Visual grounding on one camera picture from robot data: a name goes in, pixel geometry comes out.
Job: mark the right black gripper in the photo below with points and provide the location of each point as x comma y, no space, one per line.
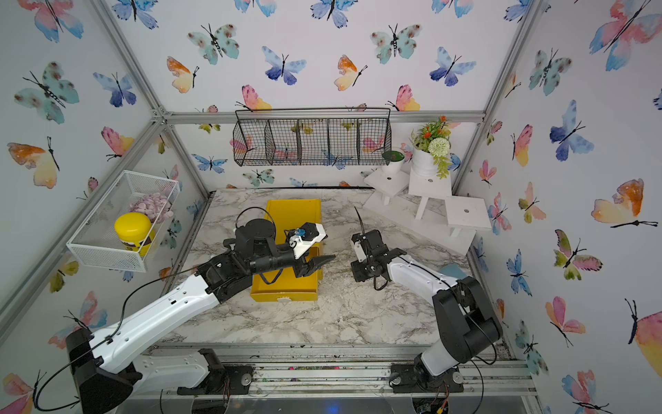
357,273

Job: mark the white pot with flowers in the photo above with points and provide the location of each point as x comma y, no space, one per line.
432,147

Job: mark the black wire wall basket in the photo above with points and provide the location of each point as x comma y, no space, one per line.
318,137

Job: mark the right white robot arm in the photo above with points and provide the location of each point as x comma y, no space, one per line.
466,322

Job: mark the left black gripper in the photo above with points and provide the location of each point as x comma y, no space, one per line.
310,266

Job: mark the white mesh wall basket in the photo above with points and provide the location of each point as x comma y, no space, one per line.
96,244

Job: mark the teal paddle board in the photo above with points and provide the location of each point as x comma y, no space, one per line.
453,271

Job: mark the small white pot green plant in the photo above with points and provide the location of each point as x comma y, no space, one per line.
394,160

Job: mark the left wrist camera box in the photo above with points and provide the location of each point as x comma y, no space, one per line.
303,238

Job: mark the pink flower bunch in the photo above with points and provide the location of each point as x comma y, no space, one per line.
155,207

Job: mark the yellow plastic drawer cabinet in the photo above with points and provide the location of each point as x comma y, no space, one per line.
292,214

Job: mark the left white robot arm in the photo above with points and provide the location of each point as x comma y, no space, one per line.
102,362

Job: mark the white tiered step shelf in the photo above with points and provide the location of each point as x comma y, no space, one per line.
427,207

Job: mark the yellow lidded jar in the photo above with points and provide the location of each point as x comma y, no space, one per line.
136,232

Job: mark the yellow top drawer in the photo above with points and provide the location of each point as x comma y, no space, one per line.
287,288

